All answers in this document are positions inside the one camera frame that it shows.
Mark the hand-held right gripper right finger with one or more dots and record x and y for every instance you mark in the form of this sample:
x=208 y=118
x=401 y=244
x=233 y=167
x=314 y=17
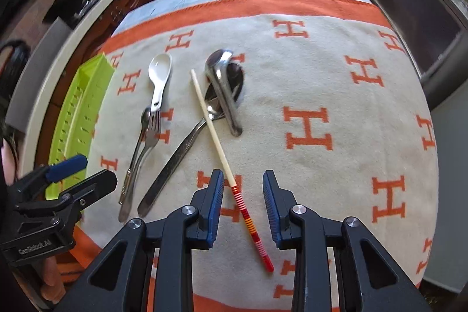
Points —
x=270 y=209

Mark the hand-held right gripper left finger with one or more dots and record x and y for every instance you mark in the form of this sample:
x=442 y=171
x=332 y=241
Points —
x=216 y=209

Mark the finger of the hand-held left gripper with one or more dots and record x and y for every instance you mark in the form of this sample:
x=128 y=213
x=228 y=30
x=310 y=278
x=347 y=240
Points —
x=93 y=184
x=67 y=165

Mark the white chopstick with red stripes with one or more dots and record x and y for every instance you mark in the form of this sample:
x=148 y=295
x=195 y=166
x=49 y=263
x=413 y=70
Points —
x=246 y=217

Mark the green plastic utensil tray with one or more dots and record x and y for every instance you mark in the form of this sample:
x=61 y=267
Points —
x=84 y=96

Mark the person's left hand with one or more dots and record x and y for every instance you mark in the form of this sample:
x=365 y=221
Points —
x=51 y=282

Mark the steel fork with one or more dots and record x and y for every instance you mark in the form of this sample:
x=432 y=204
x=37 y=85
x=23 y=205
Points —
x=126 y=209

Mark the long metal spoon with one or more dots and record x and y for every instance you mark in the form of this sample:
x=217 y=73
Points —
x=164 y=176

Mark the metal fork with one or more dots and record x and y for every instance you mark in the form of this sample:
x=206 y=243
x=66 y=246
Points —
x=153 y=125

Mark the white ceramic spoon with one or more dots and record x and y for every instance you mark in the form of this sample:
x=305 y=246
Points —
x=159 y=69

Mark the dark metal spoon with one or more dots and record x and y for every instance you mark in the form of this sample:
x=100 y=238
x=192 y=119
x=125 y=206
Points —
x=237 y=78

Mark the beige and orange printed blanket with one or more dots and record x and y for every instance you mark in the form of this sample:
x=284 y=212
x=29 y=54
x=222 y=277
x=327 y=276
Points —
x=329 y=85

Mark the stainless steel soup spoon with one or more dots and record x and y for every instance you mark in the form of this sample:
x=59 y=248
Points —
x=217 y=65

